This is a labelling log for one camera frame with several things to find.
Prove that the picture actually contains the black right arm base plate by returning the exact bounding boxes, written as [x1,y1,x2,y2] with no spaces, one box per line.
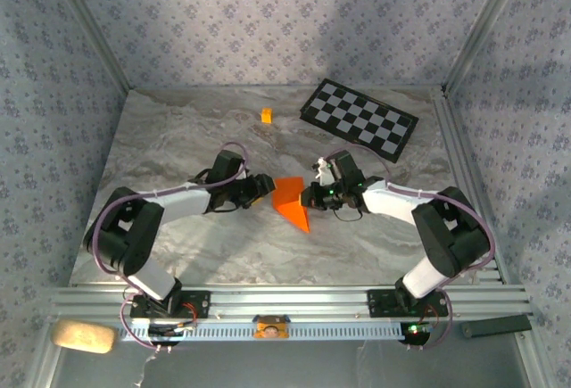
[367,288,450,318]

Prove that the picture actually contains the slotted grey cable duct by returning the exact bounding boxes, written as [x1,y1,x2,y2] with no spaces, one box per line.
[116,321,432,343]

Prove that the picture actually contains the black and white checkerboard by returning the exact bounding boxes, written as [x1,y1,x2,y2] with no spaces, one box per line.
[298,78,420,165]

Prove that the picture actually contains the aluminium frame post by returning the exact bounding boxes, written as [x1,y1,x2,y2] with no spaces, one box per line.
[44,0,136,94]
[441,0,534,97]

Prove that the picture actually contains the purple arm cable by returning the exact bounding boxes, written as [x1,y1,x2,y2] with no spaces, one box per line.
[91,141,249,354]
[327,144,497,353]

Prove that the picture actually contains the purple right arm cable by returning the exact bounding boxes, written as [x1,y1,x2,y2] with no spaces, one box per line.
[327,144,497,353]

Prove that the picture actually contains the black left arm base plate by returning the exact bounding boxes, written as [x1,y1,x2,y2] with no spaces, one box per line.
[129,290,211,319]

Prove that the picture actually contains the black flat bar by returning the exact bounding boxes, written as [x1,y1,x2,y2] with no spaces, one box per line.
[460,315,534,340]

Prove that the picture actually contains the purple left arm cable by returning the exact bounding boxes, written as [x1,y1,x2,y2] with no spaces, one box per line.
[91,141,249,354]

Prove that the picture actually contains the aluminium side rail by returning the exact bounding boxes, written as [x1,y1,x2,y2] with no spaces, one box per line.
[429,93,508,286]

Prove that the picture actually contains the orange cartoon face figure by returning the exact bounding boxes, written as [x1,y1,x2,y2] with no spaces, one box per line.
[252,314,291,341]

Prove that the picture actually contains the orange paper sheet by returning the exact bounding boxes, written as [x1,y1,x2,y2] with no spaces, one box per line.
[271,176,311,233]

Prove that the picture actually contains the beige sponge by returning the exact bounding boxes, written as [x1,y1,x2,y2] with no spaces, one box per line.
[49,318,119,355]

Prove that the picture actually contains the long aluminium mounting rail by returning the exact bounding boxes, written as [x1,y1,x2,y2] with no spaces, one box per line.
[47,284,534,323]

